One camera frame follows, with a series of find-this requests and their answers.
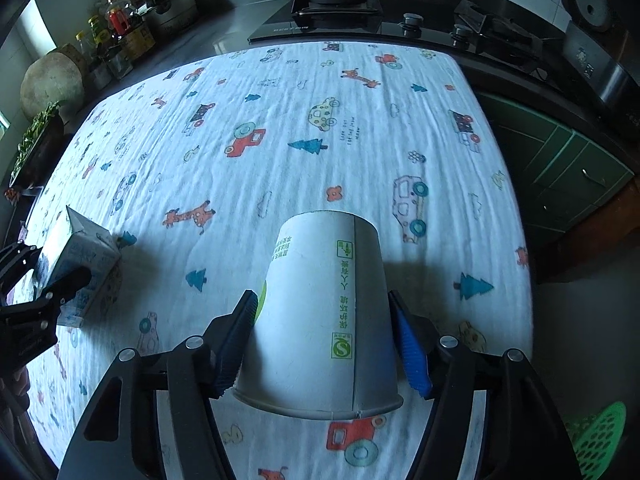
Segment black rice cooker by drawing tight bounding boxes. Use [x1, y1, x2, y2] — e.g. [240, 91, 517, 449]
[561, 0, 639, 106]

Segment green perforated waste basket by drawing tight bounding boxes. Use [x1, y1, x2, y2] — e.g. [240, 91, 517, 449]
[565, 401, 627, 480]

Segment condiment bottles group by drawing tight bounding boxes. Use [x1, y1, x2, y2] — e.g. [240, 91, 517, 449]
[76, 0, 155, 89]

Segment white paper cup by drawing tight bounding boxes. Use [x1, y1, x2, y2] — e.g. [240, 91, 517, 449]
[234, 211, 402, 420]

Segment round clay jar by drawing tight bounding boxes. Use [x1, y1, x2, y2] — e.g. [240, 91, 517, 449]
[20, 51, 85, 119]

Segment small blue white carton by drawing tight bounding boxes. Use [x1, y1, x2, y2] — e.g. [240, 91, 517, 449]
[34, 206, 120, 328]

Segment black gas stove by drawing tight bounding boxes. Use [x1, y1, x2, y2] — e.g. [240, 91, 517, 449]
[248, 0, 546, 70]

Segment green kitchen cabinet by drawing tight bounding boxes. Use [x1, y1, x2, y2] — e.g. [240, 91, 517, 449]
[477, 93, 632, 232]

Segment green vegetables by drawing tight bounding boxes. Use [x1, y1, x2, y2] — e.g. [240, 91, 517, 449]
[10, 101, 60, 186]

